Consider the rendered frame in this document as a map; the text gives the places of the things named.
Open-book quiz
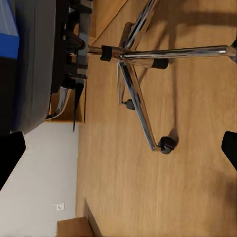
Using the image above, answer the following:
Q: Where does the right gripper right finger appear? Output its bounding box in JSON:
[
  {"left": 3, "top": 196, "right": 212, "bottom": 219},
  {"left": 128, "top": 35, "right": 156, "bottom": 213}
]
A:
[{"left": 221, "top": 131, "right": 237, "bottom": 171}]

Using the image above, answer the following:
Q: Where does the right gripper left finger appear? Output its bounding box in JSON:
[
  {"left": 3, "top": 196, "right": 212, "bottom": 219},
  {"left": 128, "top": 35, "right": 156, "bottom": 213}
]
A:
[{"left": 0, "top": 131, "right": 26, "bottom": 191}]

